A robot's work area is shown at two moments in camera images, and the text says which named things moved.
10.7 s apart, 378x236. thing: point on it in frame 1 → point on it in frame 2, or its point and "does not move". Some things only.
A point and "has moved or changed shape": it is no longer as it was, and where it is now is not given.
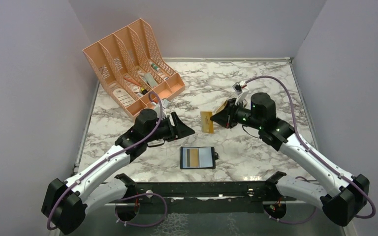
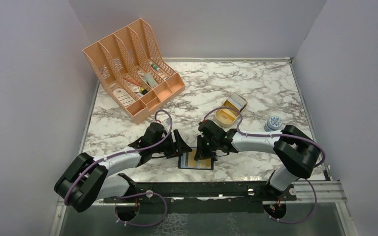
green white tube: x=154 y=66 does not move
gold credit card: x=207 y=124 has moved or changed shape
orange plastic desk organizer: x=135 y=70 does not move
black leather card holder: x=198 y=157 does not move
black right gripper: x=223 y=117 → x=201 y=154
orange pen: x=132 y=81 does not move
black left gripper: x=180 y=130 → x=178 y=147
